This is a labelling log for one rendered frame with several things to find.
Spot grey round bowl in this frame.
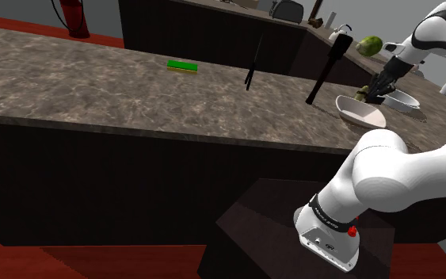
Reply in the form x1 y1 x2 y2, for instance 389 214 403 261
380 89 421 113

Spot green round fruit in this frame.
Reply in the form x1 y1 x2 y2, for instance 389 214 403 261
355 36 384 58

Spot small olive green object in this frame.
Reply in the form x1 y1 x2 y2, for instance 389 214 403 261
355 86 371 102

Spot white oval bowl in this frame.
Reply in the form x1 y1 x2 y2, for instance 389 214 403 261
334 94 387 130

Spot white kettle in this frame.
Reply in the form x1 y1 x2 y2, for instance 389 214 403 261
328 24 353 42

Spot brown wooden utensil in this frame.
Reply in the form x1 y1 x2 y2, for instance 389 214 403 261
308 0 325 29

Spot grey toaster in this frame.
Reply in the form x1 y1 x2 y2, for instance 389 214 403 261
269 0 305 25

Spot black tongs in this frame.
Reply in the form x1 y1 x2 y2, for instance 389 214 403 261
244 34 265 92

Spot dark kitchen counter cabinet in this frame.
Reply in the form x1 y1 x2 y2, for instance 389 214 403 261
117 0 378 88

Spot dark robot stand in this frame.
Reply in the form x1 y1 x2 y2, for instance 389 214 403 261
196 178 398 279

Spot green and yellow sponge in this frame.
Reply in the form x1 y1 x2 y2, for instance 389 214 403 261
166 59 199 75

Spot red fire extinguisher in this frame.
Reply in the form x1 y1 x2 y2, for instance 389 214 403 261
50 0 91 40

